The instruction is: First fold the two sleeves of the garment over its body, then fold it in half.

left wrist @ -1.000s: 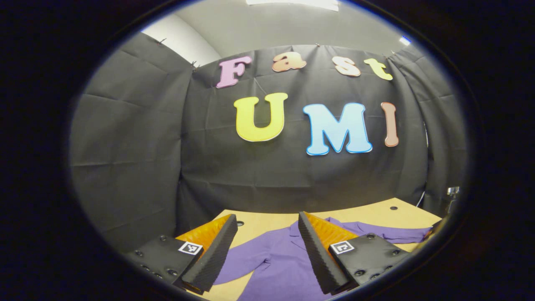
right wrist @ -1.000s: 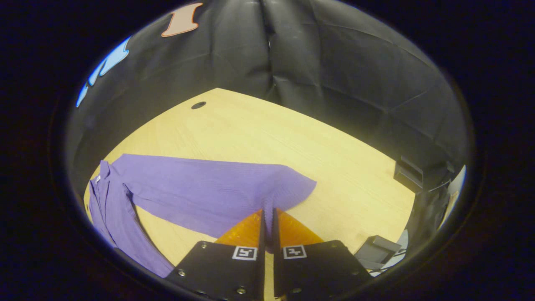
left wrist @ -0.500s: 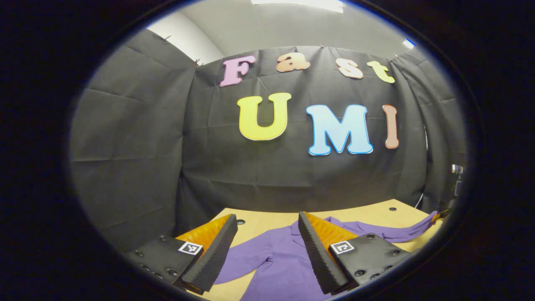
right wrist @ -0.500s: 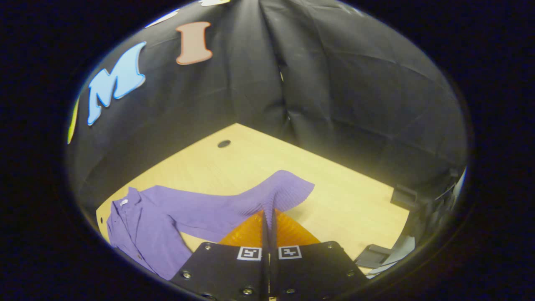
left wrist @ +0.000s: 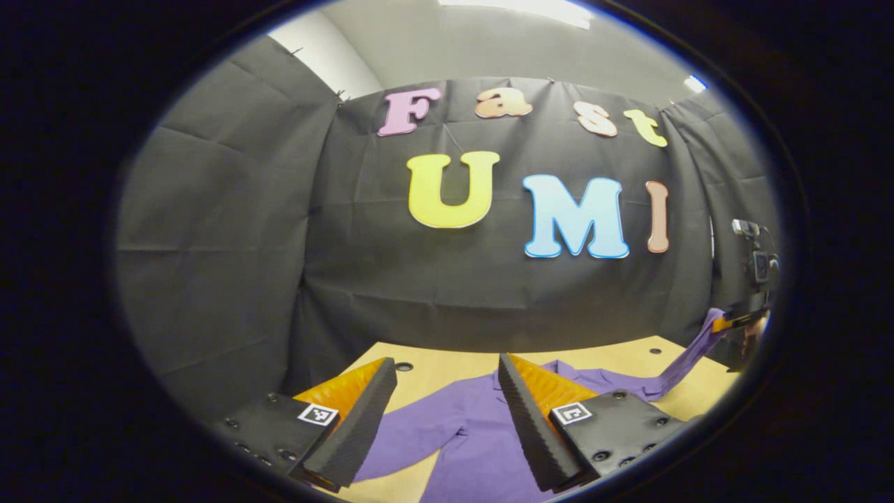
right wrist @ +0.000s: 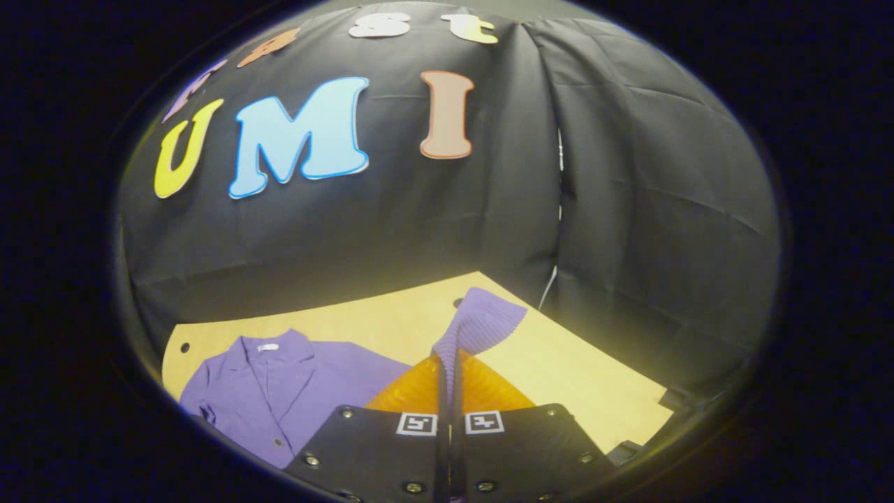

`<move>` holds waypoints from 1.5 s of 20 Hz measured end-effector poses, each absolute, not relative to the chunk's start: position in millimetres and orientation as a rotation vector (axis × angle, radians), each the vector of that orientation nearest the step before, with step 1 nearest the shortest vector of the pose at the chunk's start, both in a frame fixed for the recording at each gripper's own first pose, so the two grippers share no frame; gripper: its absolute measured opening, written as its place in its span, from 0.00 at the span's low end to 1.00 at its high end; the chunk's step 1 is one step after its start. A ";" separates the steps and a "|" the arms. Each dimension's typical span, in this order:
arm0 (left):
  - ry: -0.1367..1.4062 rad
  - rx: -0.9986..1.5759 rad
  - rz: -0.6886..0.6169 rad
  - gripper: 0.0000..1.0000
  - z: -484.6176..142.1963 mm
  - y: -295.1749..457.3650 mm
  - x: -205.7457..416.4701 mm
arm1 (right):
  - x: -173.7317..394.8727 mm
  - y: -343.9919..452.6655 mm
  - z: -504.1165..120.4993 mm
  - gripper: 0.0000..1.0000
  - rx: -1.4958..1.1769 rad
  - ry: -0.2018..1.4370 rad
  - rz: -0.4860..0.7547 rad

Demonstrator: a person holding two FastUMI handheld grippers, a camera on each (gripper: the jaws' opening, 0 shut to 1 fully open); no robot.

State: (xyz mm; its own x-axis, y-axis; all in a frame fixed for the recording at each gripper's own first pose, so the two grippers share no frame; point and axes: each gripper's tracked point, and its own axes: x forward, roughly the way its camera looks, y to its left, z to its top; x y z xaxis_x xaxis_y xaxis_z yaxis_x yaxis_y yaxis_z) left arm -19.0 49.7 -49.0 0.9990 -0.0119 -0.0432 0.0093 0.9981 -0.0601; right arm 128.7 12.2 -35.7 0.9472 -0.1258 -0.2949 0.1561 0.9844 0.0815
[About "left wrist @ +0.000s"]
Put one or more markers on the long ceiling light panel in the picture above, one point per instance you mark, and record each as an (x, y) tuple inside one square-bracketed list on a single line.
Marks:
[(517, 10)]

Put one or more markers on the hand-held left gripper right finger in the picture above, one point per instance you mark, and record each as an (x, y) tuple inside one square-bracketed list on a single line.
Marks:
[(531, 426)]

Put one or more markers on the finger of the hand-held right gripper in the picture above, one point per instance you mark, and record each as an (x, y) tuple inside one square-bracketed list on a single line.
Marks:
[(740, 319)]

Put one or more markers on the small ceiling light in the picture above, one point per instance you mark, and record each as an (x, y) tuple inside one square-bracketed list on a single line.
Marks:
[(695, 83)]

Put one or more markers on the purple button shirt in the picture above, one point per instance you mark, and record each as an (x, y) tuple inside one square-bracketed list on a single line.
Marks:
[(482, 433)]

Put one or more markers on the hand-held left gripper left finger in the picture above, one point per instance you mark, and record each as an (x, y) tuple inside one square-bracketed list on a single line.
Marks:
[(353, 426)]

